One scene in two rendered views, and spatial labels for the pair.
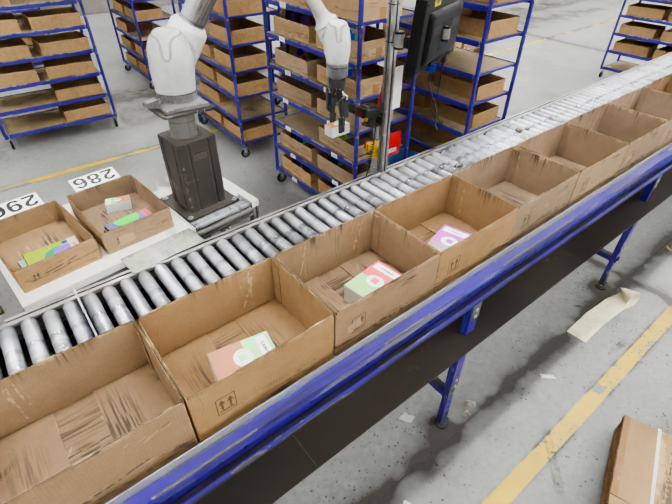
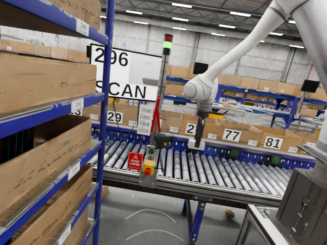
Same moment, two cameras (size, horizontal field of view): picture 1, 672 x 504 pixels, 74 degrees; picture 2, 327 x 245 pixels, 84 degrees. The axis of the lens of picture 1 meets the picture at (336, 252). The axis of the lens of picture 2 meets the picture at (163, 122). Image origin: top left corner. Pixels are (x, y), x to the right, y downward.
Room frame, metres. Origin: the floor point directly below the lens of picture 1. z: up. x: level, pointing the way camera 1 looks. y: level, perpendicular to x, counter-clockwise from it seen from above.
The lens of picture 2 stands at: (2.91, 0.52, 1.45)
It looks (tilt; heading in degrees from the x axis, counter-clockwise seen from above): 15 degrees down; 220
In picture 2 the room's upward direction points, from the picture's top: 9 degrees clockwise
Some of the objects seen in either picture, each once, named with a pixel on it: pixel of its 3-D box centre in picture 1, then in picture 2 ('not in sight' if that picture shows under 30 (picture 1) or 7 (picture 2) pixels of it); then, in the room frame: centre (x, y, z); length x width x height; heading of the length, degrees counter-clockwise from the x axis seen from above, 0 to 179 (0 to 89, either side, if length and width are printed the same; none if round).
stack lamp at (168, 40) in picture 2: not in sight; (167, 42); (2.08, -0.23, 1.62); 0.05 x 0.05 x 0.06
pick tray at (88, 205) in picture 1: (120, 211); not in sight; (1.60, 0.92, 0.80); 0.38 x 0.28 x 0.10; 44
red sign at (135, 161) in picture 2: (389, 145); (139, 162); (2.14, -0.27, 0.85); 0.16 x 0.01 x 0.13; 129
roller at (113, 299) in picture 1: (131, 330); not in sight; (1.00, 0.68, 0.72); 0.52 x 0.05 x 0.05; 39
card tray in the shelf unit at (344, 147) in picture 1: (354, 137); not in sight; (2.81, -0.12, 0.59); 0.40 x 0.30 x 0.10; 37
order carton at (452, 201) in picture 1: (443, 229); (198, 126); (1.25, -0.37, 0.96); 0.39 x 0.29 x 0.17; 129
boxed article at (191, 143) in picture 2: (337, 128); (196, 144); (1.92, 0.00, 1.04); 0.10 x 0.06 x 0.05; 129
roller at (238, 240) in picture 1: (265, 267); (253, 177); (1.33, 0.27, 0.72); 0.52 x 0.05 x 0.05; 39
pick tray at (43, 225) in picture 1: (41, 242); not in sight; (1.38, 1.14, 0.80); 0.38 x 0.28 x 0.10; 46
